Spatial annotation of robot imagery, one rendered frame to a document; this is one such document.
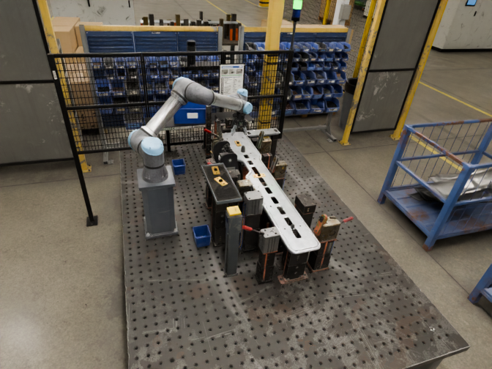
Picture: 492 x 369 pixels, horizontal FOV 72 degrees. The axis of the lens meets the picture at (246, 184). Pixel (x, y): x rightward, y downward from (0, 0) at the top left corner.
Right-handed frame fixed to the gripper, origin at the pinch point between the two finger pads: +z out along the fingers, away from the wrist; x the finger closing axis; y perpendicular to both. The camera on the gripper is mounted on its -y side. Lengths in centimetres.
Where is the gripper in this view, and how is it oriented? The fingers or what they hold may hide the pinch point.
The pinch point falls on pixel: (238, 134)
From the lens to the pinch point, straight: 262.4
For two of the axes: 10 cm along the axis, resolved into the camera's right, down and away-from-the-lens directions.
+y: 3.2, 5.7, -7.6
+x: 9.4, -1.3, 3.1
